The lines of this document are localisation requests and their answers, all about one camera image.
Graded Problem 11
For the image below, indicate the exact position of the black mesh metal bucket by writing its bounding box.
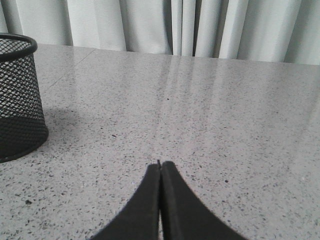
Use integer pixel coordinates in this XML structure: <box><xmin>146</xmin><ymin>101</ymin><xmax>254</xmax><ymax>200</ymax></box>
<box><xmin>0</xmin><ymin>33</ymin><xmax>49</xmax><ymax>163</ymax></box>

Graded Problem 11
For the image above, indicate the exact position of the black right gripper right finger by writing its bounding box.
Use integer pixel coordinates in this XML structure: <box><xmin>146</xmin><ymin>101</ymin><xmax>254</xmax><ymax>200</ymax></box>
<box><xmin>160</xmin><ymin>161</ymin><xmax>244</xmax><ymax>240</ymax></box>

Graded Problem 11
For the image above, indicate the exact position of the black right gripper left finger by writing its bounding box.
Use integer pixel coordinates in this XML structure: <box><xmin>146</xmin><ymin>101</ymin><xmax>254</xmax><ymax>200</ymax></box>
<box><xmin>92</xmin><ymin>164</ymin><xmax>161</xmax><ymax>240</ymax></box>

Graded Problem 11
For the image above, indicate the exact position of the pale grey curtain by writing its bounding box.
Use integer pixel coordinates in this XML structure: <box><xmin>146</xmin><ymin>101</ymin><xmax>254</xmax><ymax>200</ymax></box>
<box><xmin>0</xmin><ymin>0</ymin><xmax>320</xmax><ymax>65</ymax></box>

